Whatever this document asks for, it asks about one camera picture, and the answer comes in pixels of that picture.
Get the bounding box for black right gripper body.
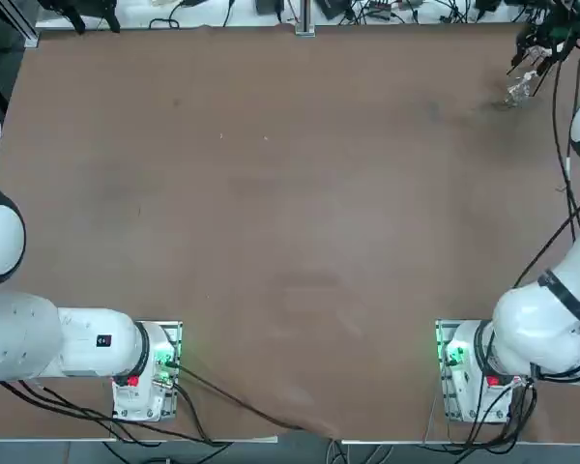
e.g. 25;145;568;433
531;0;580;47

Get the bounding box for silver aluminium rail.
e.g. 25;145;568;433
0;0;41;48

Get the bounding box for black floor cable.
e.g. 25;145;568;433
0;379;233;447

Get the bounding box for silver aluminium frame post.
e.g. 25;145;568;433
294;0;317;38

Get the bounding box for clear glass alcohol lamp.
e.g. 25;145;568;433
504;69;537;108

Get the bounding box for black hub with red ports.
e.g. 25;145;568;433
364;0;405;14

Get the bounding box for black cable with white tag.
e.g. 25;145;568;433
563;28;580;233

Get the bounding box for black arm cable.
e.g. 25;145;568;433
550;57;580;238
511;190;580;291

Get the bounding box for dark cable across table edge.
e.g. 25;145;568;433
171;362;343;442

